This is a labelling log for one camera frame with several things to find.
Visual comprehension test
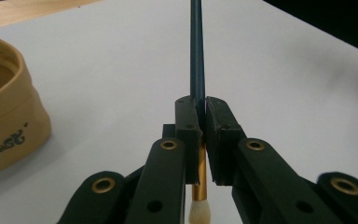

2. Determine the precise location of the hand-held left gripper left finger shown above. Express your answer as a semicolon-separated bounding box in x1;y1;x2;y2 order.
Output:
162;95;203;185

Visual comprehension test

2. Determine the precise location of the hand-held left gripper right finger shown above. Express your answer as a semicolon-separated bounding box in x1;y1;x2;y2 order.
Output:
204;96;246;187

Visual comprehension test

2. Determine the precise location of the dark-handled makeup brush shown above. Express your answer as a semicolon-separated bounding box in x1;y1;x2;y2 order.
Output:
188;0;212;224

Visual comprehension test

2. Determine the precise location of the tan fabric pouch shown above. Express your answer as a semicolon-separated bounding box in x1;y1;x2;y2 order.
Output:
0;35;52;180

